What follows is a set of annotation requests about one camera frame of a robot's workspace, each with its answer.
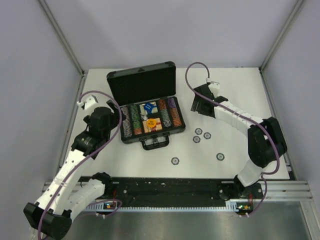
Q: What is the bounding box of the poker chip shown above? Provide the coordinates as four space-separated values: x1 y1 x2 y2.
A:
216 152 225 161
192 136 201 143
195 128 203 135
171 157 180 165
203 132 212 140

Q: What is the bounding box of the blue small blind button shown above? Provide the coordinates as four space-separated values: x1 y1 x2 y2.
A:
143 102 155 113

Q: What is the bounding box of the black poker set case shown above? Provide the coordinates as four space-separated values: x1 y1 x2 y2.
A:
106 61 186 151

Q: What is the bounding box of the orange big blind button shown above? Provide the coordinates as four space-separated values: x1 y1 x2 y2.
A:
146 118 157 128

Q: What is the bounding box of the red playing card deck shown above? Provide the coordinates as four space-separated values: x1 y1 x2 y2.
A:
142 118 163 133

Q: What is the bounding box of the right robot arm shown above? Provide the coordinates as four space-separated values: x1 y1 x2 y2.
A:
191 82 288 198

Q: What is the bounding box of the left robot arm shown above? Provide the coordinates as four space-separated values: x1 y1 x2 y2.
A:
23 95 121 240

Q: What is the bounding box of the green yellow chip stack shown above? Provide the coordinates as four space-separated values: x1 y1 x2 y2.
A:
130 105 142 135

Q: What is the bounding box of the blue orange chip stack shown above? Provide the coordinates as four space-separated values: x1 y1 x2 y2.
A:
121 106 132 138

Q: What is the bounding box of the orange black lower chip stack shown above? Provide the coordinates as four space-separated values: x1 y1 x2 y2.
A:
170 108 182 127

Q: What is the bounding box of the orange black chip stack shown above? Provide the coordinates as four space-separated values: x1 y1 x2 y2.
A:
158 99 167 111
170 108 182 127

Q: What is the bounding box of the blue playing card deck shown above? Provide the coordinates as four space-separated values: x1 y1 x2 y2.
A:
139 101 158 116

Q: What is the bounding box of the purple black chip stack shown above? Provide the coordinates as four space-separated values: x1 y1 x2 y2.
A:
167 97 177 109

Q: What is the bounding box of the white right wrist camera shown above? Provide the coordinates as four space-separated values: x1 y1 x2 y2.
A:
206 77 221 98

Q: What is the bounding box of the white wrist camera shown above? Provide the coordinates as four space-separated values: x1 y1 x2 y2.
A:
76 95 98 111
206 77 221 98

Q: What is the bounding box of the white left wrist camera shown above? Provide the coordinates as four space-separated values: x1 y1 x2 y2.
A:
76 95 98 111

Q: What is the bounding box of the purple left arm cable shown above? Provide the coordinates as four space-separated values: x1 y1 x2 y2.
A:
36 90 123 240

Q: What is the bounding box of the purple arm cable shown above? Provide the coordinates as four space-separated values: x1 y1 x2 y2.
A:
185 61 281 218
36 90 123 240

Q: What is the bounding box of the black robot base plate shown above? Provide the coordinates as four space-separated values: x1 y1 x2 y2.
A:
79 176 266 208

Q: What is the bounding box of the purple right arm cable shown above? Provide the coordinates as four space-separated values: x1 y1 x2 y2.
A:
185 61 281 218

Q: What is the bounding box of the grey slotted cable duct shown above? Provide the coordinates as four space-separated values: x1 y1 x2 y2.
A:
83 201 253 214

